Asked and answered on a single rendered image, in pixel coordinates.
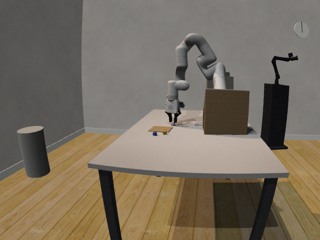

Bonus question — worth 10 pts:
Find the tan mat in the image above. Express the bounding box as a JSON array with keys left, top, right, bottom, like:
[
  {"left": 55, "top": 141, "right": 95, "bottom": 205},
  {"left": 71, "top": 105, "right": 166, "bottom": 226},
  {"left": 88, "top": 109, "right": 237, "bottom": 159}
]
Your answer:
[{"left": 148, "top": 126, "right": 173, "bottom": 133}]

